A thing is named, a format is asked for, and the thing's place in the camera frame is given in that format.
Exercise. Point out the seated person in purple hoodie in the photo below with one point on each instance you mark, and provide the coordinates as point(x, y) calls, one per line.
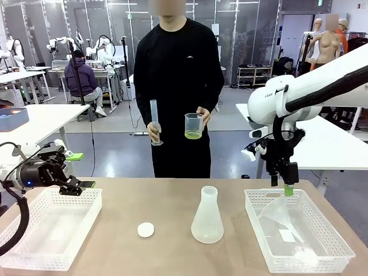
point(80, 82)

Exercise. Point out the white shoe rack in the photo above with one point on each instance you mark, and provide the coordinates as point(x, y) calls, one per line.
point(254, 74)

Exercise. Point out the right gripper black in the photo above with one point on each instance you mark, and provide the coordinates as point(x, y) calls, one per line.
point(277, 155)

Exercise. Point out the white round flask cap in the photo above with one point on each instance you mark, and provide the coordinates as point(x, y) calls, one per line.
point(145, 230)

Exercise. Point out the small white paper slip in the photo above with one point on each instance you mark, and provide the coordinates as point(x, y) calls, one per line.
point(286, 235)

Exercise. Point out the person in black shirt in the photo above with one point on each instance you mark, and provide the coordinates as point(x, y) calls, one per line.
point(178, 86)

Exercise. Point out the blue plastic tray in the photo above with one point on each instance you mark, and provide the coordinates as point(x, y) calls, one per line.
point(13, 118)

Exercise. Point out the long white table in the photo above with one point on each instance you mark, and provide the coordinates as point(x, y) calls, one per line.
point(330, 138)

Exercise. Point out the person's right hand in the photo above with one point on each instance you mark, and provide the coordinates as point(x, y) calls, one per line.
point(155, 132)

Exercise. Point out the clear plastic graduated cylinder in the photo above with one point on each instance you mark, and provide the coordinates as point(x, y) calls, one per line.
point(154, 112)

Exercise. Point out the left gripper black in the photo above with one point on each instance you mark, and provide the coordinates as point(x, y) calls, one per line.
point(40, 174)

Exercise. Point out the white mannequin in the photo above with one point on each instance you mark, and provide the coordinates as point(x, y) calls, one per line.
point(317, 26)

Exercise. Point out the white table with blue tray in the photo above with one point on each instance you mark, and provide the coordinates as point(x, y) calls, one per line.
point(51, 115)

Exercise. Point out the clear plastic funnel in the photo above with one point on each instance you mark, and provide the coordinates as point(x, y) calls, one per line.
point(274, 212)

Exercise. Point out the person's left forearm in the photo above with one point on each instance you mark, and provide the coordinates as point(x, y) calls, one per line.
point(216, 97)

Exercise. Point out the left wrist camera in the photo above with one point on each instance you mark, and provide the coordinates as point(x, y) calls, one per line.
point(51, 152)

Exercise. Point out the beige mannequin torso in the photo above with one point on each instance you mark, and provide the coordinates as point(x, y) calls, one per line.
point(327, 46)

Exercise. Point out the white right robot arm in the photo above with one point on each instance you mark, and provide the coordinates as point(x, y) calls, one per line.
point(264, 97)

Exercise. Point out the clear plastic beaker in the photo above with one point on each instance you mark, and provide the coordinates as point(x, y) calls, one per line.
point(193, 126)

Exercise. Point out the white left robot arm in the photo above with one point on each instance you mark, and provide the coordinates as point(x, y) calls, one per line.
point(30, 149)

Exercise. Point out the white crumpled tissue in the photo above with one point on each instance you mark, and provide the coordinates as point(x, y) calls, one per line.
point(305, 255)

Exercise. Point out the person's left hand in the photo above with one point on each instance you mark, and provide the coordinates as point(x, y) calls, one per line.
point(206, 115)

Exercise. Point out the person's right forearm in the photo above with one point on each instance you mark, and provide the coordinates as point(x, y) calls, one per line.
point(143, 109)

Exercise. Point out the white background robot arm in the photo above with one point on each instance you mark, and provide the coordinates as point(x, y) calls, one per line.
point(103, 49)
point(14, 51)
point(59, 43)

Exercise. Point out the white perforated plastic basket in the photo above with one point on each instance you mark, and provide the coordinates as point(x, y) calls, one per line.
point(258, 207)
point(57, 230)

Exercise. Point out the translucent plastic conical flask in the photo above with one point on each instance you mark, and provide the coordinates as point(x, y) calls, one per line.
point(207, 224)

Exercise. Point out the black tripod pole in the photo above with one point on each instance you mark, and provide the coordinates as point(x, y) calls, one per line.
point(75, 74)
point(125, 66)

